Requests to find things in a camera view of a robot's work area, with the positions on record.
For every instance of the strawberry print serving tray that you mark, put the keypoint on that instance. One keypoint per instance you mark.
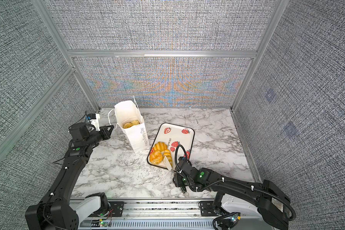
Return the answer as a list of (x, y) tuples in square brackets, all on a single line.
[(179, 140)]

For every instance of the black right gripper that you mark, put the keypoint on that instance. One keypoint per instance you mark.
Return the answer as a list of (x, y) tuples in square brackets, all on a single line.
[(176, 180)]

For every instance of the striped fake croissant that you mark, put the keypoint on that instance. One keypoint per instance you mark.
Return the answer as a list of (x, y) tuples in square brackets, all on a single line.
[(166, 153)]

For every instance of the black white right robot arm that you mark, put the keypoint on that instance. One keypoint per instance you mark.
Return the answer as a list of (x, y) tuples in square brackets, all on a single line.
[(271, 202)]

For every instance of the round striped fake bun left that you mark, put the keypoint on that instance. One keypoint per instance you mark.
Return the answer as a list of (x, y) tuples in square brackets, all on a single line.
[(159, 146)]

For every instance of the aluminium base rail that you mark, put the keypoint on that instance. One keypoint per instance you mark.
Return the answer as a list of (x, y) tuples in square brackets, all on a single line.
[(173, 214)]

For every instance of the white printed paper bag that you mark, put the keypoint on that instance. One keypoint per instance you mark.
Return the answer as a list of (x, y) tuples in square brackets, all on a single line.
[(127, 111)]

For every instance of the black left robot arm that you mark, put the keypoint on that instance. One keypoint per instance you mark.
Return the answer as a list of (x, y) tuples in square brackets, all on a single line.
[(53, 212)]

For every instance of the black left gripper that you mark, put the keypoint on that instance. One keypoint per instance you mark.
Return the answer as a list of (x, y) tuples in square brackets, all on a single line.
[(106, 134)]

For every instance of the flaky fake croissant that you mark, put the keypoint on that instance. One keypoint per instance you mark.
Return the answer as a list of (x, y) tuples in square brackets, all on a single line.
[(130, 124)]

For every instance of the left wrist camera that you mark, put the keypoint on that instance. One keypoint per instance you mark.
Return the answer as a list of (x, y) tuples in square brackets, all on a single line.
[(93, 119)]

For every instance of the steel tongs white tips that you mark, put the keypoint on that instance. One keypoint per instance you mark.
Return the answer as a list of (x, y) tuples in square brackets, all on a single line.
[(167, 164)]

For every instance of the knotted fake bread roll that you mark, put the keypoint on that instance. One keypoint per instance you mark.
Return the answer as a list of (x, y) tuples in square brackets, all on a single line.
[(156, 157)]

